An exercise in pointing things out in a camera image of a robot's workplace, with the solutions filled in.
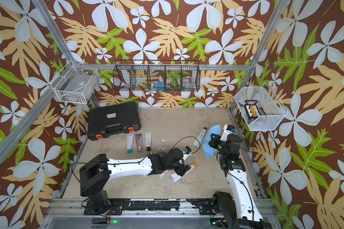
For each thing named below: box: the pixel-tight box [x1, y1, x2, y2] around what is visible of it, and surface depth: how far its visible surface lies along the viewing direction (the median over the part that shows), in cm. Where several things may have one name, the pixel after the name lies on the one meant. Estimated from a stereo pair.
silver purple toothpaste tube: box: [135, 133, 142, 153], surface depth 101 cm
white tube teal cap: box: [126, 134, 134, 154], surface depth 99 cm
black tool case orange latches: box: [86, 102, 141, 141], surface depth 104 cm
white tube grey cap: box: [193, 126, 207, 148], surface depth 101 cm
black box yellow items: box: [243, 99, 261, 124], surface depth 85 cm
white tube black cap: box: [145, 131, 152, 152], surface depth 100 cm
